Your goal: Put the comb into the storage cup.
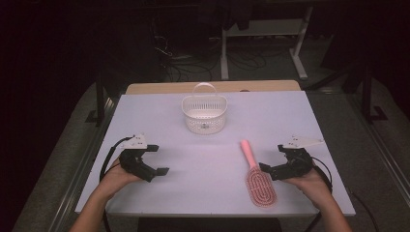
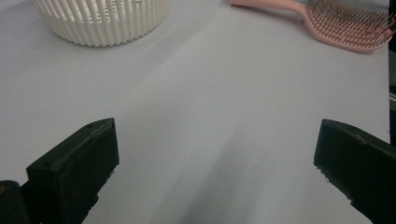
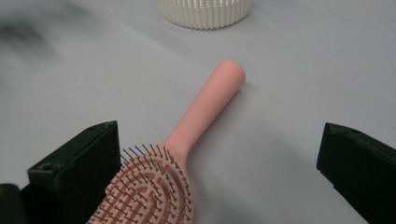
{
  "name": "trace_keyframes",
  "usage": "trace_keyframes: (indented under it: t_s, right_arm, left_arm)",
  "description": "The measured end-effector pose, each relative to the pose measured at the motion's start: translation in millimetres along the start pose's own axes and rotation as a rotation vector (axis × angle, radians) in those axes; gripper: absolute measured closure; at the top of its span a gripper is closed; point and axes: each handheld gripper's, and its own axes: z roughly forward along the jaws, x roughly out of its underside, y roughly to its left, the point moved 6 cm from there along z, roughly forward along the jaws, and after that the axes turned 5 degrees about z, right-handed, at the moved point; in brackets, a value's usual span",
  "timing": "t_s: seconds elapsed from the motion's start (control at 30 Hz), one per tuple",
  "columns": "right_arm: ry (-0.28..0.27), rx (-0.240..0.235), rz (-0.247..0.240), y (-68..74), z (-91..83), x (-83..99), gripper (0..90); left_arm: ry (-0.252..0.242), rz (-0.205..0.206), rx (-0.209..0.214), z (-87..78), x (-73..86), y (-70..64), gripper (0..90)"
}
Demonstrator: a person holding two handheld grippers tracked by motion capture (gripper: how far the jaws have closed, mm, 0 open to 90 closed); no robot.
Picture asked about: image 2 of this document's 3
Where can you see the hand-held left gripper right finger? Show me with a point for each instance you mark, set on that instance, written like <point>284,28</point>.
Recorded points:
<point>358,161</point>

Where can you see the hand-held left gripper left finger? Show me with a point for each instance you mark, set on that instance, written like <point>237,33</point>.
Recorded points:
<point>73,168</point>

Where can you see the pink hairbrush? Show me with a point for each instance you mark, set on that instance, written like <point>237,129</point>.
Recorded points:
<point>342,26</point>

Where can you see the white slatted plastic basket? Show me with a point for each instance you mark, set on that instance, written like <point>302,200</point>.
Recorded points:
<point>102,21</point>

